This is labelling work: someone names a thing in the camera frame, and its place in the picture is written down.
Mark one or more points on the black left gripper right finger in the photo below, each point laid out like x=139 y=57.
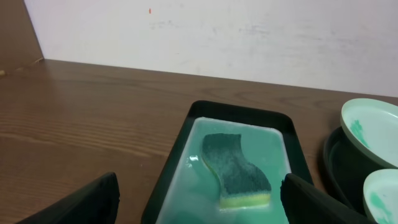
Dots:
x=303 y=203

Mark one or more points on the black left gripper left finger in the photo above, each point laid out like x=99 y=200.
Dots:
x=96 y=202

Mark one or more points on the green and yellow sponge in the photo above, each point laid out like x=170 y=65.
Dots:
x=242 y=184

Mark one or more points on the mint green plate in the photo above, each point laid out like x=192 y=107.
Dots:
x=380 y=196
x=371 y=126

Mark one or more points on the round black serving tray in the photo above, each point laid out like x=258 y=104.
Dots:
x=344 y=169

